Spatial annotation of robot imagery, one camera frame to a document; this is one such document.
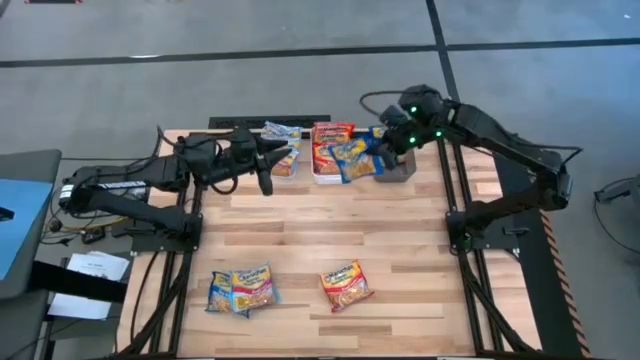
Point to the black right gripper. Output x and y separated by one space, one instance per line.
397 137

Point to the small black device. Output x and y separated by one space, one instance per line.
6 214

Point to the smoked grey plastic bin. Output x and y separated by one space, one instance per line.
405 172

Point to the grey desk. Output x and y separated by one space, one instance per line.
30 165

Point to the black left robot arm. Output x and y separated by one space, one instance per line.
135 210

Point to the black hazard-striped floor mat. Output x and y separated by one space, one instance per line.
535 280

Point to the white plastic bin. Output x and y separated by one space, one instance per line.
325 179

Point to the blue desk pad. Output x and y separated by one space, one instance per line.
25 240

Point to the black flat bar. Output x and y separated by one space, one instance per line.
75 282

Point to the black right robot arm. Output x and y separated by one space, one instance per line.
500 137

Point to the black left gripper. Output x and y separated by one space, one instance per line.
240 155

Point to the black foot pedal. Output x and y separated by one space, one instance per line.
94 235

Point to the black aluminium rig frame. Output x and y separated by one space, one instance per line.
474 300

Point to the white paper sheet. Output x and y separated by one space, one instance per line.
100 265
75 306

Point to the dark blue Maruchan ramen pack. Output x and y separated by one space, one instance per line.
377 132
355 162
216 292

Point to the clear plastic bin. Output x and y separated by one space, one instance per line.
280 179

